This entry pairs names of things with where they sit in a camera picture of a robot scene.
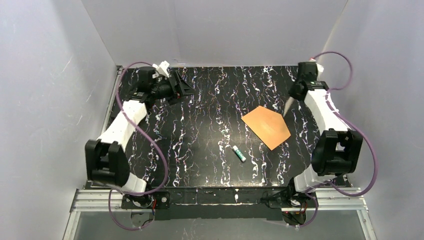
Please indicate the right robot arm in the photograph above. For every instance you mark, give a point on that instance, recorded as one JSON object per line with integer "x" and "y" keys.
{"x": 337, "y": 151}

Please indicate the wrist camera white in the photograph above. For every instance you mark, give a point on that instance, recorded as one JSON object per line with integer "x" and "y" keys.
{"x": 161, "y": 69}
{"x": 320, "y": 68}

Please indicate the orange brown envelope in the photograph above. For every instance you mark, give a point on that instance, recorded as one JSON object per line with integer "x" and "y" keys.
{"x": 269, "y": 126}

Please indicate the green white glue stick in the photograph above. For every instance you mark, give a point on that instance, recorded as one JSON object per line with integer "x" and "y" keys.
{"x": 239, "y": 153}

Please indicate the aluminium rail frame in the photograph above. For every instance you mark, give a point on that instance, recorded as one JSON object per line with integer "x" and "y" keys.
{"x": 173, "y": 203}

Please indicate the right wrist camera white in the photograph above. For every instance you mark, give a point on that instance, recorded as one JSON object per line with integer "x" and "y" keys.
{"x": 320, "y": 68}

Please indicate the beige letter paper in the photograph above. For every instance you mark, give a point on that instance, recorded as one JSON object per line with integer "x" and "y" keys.
{"x": 288, "y": 105}

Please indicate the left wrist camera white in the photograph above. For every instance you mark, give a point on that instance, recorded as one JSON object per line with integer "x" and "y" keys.
{"x": 161, "y": 69}

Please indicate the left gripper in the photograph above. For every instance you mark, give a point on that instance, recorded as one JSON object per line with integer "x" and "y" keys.
{"x": 177, "y": 87}

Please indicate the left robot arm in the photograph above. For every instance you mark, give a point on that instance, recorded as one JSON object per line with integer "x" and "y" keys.
{"x": 106, "y": 161}

